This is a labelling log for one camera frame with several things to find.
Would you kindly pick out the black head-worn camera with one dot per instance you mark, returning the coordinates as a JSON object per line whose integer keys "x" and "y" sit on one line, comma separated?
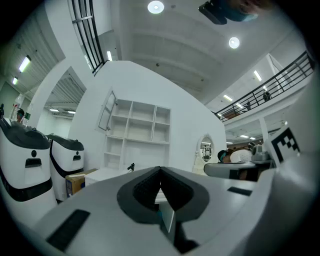
{"x": 212, "y": 12}

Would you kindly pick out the brown cardboard box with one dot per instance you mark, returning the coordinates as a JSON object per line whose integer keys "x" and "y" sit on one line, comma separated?
{"x": 75, "y": 182}

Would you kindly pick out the long tube ceiling light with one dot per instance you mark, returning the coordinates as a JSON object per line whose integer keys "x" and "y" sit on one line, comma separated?
{"x": 227, "y": 97}
{"x": 15, "y": 80}
{"x": 25, "y": 64}
{"x": 109, "y": 56}
{"x": 257, "y": 75}

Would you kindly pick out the black metal railing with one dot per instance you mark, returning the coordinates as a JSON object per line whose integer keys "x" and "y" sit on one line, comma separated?
{"x": 87, "y": 32}
{"x": 270, "y": 87}

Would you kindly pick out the teal face mask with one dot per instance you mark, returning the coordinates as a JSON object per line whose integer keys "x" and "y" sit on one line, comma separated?
{"x": 240, "y": 15}

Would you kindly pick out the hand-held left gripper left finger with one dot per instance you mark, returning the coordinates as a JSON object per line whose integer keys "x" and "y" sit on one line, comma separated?
{"x": 100, "y": 207}

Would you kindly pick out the round ceiling light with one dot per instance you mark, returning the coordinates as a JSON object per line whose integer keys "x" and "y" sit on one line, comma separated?
{"x": 155, "y": 6}
{"x": 234, "y": 42}

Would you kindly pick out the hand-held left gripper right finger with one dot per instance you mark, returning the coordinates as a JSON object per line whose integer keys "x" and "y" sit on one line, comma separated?
{"x": 215, "y": 207}

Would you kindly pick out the clear bottle red label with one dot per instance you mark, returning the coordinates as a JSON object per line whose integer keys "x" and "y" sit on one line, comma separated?
{"x": 17, "y": 105}

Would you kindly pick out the white table surface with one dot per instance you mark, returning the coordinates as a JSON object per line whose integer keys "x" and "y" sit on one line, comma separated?
{"x": 100, "y": 176}

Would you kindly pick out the white open shelf cabinet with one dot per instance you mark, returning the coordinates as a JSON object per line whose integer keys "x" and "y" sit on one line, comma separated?
{"x": 140, "y": 130}

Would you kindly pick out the large white and black robot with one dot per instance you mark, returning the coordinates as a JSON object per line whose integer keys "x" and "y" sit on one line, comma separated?
{"x": 66, "y": 160}
{"x": 22, "y": 160}

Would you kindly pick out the clear bottle green label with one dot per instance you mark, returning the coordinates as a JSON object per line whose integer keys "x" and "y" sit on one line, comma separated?
{"x": 28, "y": 115}

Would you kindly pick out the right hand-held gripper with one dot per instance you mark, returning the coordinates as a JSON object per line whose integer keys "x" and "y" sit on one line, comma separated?
{"x": 285, "y": 145}

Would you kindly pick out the person's face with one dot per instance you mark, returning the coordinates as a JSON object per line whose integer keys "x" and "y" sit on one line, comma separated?
{"x": 252, "y": 4}

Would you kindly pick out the glass cabinet door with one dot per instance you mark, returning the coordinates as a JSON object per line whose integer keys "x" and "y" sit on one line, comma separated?
{"x": 107, "y": 112}

